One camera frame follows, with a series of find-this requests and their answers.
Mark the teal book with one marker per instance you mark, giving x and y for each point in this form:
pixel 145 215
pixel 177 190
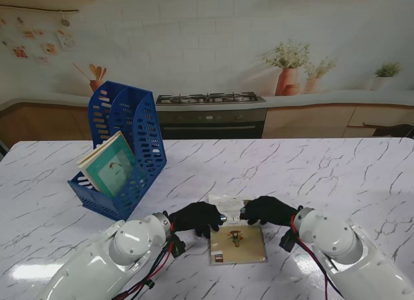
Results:
pixel 113 170

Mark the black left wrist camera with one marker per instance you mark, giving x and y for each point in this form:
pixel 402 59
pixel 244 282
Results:
pixel 178 246

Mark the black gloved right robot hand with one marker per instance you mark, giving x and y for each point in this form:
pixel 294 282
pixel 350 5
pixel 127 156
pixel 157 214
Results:
pixel 271 212

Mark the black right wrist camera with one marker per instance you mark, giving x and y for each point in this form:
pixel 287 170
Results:
pixel 288 242

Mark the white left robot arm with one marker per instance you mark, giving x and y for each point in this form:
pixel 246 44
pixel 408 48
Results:
pixel 123 248

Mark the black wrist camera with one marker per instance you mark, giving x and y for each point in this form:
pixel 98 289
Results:
pixel 288 242
pixel 178 246

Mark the blue perforated plastic file rack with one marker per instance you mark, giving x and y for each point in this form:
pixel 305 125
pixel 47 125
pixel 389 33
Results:
pixel 147 101

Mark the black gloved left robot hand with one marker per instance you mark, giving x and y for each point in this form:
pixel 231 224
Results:
pixel 197 217

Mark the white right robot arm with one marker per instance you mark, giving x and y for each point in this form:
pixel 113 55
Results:
pixel 336 248

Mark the yellow book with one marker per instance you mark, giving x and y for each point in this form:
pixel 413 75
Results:
pixel 97 151

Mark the beige and white book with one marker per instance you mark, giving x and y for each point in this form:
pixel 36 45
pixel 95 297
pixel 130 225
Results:
pixel 236 245

